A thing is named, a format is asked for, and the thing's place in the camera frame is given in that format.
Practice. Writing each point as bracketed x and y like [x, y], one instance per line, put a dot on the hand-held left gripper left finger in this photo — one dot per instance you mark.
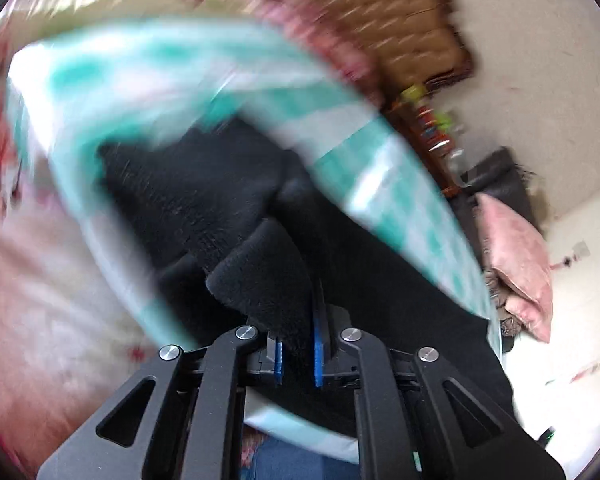
[278, 361]

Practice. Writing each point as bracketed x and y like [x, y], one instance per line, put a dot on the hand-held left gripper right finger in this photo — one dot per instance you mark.
[320, 342]

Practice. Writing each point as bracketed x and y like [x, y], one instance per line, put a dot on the black fleece pants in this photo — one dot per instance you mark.
[205, 200]

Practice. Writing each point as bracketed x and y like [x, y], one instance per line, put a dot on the beige patterned cloth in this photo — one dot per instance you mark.
[502, 310]

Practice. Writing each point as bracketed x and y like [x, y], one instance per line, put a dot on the pink satin pillow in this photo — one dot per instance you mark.
[517, 255]

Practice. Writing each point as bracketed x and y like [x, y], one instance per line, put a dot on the dark upholstered chair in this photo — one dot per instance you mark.
[505, 175]

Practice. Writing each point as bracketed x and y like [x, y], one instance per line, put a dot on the teal white checked blanket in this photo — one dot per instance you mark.
[145, 70]

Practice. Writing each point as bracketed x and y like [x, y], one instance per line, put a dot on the brown carved tufted headboard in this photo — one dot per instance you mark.
[395, 25]

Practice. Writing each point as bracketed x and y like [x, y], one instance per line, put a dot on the wall socket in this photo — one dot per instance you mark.
[580, 250]

